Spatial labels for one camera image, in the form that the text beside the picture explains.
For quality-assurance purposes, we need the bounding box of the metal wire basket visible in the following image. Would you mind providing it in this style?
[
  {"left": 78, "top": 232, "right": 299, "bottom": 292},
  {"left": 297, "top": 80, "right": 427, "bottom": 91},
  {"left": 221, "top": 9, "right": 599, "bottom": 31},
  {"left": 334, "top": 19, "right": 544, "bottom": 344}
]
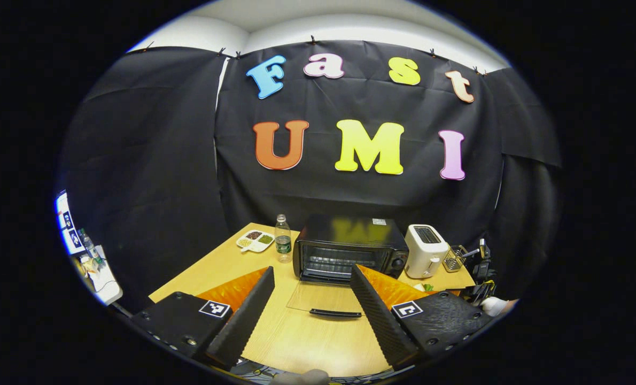
[{"left": 443, "top": 244, "right": 482, "bottom": 273}]

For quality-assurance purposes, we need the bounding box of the white toaster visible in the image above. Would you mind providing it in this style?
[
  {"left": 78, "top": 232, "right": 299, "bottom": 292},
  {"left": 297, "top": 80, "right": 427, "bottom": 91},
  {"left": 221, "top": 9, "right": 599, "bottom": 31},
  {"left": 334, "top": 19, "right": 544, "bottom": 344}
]
[{"left": 405, "top": 224, "right": 451, "bottom": 279}]

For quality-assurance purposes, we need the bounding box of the black backdrop cloth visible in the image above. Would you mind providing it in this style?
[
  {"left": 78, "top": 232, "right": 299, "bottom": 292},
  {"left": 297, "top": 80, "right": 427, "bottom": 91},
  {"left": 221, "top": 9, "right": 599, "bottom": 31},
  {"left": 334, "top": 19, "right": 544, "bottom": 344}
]
[{"left": 59, "top": 40, "right": 562, "bottom": 313}]

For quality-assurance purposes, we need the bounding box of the small clear drink bottle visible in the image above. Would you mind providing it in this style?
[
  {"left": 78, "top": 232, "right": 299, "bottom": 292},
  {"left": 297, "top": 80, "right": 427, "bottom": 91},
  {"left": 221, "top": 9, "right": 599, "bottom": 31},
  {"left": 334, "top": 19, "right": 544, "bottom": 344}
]
[{"left": 79, "top": 228, "right": 102, "bottom": 266}]

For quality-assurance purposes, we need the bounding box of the clear water bottle green label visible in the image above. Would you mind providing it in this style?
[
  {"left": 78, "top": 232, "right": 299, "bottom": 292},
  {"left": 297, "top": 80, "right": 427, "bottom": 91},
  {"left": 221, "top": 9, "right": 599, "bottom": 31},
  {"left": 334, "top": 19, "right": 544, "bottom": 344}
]
[{"left": 275, "top": 214, "right": 292, "bottom": 264}]

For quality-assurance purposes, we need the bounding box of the white divided snack plate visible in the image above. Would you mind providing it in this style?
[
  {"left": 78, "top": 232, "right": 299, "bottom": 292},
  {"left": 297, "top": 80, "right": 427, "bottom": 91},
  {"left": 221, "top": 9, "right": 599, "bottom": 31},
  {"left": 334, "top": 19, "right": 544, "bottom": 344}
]
[{"left": 236, "top": 229, "right": 275, "bottom": 253}]

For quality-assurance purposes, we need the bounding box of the blue white printed board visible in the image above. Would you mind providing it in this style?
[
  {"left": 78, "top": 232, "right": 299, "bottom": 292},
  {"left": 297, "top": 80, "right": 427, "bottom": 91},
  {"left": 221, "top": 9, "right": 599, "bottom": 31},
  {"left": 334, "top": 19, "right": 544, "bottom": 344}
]
[{"left": 55, "top": 191, "right": 86, "bottom": 256}]

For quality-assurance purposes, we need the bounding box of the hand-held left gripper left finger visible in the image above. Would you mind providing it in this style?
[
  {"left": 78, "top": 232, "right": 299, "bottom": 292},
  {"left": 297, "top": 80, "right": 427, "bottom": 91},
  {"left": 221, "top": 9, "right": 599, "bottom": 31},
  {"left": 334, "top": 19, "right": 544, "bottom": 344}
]
[{"left": 131, "top": 266, "right": 276, "bottom": 371}]

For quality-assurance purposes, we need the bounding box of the black electric oven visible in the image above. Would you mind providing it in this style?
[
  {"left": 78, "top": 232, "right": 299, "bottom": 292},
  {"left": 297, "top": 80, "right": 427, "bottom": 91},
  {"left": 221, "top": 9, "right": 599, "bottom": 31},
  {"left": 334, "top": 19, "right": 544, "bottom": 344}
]
[{"left": 287, "top": 214, "right": 410, "bottom": 320}]

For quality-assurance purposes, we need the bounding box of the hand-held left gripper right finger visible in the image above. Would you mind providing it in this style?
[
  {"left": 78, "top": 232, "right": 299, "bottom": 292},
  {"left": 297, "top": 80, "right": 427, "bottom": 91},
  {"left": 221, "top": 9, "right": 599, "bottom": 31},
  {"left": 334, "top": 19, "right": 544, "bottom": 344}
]
[{"left": 350, "top": 264, "right": 494, "bottom": 371}]

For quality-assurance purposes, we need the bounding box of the white side table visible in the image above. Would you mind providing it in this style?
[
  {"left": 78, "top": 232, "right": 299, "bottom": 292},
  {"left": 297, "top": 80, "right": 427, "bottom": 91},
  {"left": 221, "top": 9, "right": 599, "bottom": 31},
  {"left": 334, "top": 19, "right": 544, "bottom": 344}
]
[{"left": 75, "top": 245, "right": 123, "bottom": 306}]

